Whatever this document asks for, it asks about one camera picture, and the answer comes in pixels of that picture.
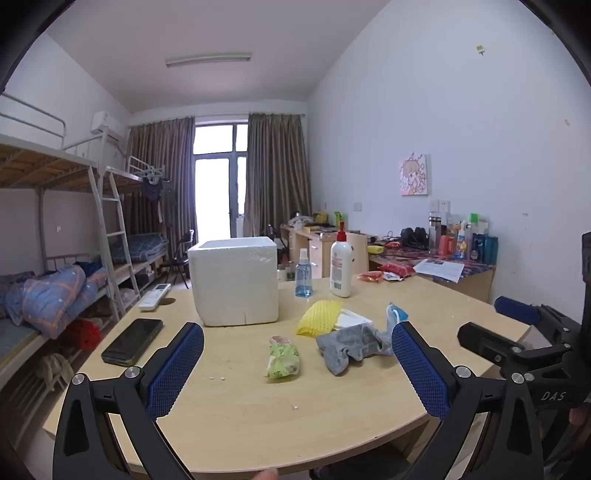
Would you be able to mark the group of toiletry bottles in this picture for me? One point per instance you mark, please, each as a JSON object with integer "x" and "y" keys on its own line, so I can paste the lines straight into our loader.
{"x": 466, "y": 240}

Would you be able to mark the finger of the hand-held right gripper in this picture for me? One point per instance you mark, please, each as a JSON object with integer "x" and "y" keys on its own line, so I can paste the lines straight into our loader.
{"x": 485, "y": 341}
{"x": 517, "y": 310}

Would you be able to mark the large red snack packet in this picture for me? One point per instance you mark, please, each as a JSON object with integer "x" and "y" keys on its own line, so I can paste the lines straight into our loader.
{"x": 397, "y": 268}

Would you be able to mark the black folding chair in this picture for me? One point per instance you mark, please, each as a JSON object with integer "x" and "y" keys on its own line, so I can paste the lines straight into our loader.
{"x": 182, "y": 258}

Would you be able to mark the small red snack packet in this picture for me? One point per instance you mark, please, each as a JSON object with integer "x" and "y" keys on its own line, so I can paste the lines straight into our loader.
{"x": 371, "y": 276}

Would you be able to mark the white printed paper sheet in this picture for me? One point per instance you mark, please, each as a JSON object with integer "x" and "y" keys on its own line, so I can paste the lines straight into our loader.
{"x": 438, "y": 270}

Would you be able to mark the black smartphone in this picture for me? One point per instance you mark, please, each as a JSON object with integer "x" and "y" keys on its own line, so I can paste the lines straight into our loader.
{"x": 133, "y": 340}

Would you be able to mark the white lotion bottle red pump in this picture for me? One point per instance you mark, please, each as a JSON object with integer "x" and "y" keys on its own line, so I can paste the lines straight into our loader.
{"x": 340, "y": 267}

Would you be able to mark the white metal bunk bed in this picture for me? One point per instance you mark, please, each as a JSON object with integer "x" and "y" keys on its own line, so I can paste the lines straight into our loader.
{"x": 122, "y": 177}
{"x": 37, "y": 168}

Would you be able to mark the black headphones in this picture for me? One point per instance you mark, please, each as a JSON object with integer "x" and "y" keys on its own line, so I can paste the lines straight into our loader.
{"x": 413, "y": 236}

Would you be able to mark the pink cartoon wall picture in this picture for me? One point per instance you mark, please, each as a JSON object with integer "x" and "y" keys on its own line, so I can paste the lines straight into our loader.
{"x": 415, "y": 175}

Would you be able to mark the white metal ladder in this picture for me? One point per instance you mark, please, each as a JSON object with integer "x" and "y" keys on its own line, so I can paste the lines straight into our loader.
{"x": 114, "y": 233}

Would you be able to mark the white foam box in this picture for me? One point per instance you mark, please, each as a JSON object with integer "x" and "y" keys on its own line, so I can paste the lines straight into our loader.
{"x": 233, "y": 281}

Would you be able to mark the green snack packet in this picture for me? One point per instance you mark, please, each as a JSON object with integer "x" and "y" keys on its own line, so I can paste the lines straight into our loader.
{"x": 281, "y": 357}

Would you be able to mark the ceiling tube light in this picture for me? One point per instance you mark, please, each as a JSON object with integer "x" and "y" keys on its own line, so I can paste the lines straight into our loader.
{"x": 207, "y": 60}

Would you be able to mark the glass balcony door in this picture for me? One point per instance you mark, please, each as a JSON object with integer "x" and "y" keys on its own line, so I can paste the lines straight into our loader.
{"x": 219, "y": 180}

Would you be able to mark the white double wall socket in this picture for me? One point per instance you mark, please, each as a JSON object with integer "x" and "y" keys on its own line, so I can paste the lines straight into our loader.
{"x": 441, "y": 205}

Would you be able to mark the grey sock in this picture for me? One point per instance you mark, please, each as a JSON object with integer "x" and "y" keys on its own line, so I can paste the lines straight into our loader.
{"x": 348, "y": 346}

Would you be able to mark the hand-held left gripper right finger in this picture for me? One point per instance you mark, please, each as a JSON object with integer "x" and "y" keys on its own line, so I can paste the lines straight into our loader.
{"x": 420, "y": 369}

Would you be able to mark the dark blue folded bedding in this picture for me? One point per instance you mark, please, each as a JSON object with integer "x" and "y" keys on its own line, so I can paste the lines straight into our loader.
{"x": 138, "y": 247}

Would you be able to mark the white snack packet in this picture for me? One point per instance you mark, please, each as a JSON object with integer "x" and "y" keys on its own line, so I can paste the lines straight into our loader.
{"x": 392, "y": 276}

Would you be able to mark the light wooden desk with drawers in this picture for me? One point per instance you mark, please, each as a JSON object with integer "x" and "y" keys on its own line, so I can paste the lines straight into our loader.
{"x": 318, "y": 249}

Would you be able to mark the person's right hand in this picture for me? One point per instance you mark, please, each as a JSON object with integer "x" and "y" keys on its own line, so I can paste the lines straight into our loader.
{"x": 578, "y": 415}

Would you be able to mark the beige cloth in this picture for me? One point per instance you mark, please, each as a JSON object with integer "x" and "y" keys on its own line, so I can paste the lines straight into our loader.
{"x": 53, "y": 369}

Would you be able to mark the brown curtain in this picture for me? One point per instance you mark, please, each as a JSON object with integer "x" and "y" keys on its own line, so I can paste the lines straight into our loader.
{"x": 277, "y": 170}
{"x": 159, "y": 170}

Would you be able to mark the dark hanging garment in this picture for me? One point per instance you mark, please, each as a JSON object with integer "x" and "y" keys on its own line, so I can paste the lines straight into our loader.
{"x": 152, "y": 188}

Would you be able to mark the white remote control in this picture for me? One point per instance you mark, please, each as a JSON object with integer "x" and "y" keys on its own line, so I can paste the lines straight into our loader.
{"x": 154, "y": 295}

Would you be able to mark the desk with patterned cloth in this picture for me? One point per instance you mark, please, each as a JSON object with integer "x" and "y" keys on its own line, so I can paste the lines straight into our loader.
{"x": 471, "y": 277}

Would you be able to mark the red plastic bag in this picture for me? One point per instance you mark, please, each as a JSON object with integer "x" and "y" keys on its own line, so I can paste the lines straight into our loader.
{"x": 83, "y": 333}

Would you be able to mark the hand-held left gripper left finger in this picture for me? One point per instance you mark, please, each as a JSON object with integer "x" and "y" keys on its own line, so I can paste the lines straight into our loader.
{"x": 178, "y": 369}

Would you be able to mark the blue spray bottle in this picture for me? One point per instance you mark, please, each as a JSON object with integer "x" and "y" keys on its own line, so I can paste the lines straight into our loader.
{"x": 303, "y": 277}

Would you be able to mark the yellow foam net sleeve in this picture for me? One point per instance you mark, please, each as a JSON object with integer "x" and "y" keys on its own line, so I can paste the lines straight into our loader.
{"x": 318, "y": 318}

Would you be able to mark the white air conditioner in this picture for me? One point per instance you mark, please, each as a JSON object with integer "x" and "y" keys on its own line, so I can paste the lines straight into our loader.
{"x": 104, "y": 122}

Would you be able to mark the green standing packet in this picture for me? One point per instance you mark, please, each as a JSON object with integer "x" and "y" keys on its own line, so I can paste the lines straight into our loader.
{"x": 338, "y": 217}

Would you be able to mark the blue checked quilt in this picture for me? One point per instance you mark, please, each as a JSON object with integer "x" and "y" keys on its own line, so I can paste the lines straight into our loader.
{"x": 55, "y": 295}

